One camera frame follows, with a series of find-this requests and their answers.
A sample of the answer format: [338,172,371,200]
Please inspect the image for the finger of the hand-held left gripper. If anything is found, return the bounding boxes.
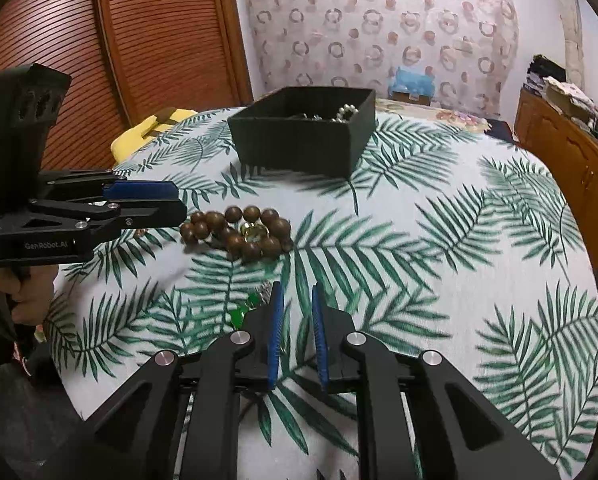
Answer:
[26,197,188,235]
[38,169,178,202]

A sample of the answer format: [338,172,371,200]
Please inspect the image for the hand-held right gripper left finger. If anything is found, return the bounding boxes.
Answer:
[86,281,286,480]

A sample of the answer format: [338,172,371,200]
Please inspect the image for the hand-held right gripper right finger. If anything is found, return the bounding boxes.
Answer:
[311,282,562,480]

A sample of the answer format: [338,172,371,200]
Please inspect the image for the green bead jewelry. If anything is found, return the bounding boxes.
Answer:
[229,282,275,329]

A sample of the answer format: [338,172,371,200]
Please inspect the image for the brown wooden bead bracelet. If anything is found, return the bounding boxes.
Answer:
[179,205,295,264]

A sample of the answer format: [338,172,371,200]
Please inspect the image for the black square box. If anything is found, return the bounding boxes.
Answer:
[227,86,377,179]

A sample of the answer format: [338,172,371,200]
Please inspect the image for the white pearl necklace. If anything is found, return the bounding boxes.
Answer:
[331,104,361,124]

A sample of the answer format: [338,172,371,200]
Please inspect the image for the person's left hand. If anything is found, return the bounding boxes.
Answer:
[0,264,58,333]

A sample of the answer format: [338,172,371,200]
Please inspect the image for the yellow plush toy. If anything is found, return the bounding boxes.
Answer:
[110,107,200,167]

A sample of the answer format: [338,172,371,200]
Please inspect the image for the leaf print tablecloth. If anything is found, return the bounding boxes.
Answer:
[42,107,598,480]

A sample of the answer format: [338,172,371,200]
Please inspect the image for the brown slatted wardrobe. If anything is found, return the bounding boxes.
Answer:
[0,0,255,196]

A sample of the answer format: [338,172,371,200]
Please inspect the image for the small cardboard box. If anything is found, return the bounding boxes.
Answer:
[390,90,432,107]

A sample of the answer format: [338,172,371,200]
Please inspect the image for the floral bed sheet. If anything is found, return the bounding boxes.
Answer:
[376,97,494,133]

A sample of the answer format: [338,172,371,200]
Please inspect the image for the blue plastic bag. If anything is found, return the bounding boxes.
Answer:
[389,66,437,96]

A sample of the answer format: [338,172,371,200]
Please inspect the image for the wooden cabinet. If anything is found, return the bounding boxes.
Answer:
[514,87,598,271]

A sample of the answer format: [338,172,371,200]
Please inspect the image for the floral cardboard box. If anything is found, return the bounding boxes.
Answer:
[544,77,597,121]

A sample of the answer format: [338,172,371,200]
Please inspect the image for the pile of dark clothes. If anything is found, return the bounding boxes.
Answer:
[525,55,567,96]

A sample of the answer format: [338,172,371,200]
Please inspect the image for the beige tied curtain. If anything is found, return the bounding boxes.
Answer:
[554,0,588,91]

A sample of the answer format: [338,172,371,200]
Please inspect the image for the ring pattern curtain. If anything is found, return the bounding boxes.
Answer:
[231,0,520,113]

